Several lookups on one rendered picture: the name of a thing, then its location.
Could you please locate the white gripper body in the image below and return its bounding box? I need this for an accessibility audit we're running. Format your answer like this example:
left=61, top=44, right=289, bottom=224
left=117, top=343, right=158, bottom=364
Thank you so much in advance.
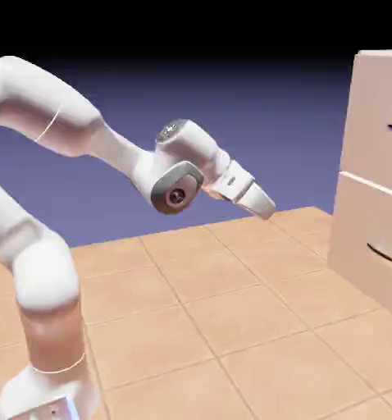
left=239, top=180, right=277, bottom=221

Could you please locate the light wood drawer front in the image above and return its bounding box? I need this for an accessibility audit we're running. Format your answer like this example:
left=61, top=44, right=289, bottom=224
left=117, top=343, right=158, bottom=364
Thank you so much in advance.
left=339, top=49, right=392, bottom=195
left=326, top=171, right=392, bottom=323

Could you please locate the light wood cabinet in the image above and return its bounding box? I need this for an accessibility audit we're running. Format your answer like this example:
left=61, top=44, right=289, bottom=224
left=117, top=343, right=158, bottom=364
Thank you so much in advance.
left=326, top=49, right=392, bottom=323

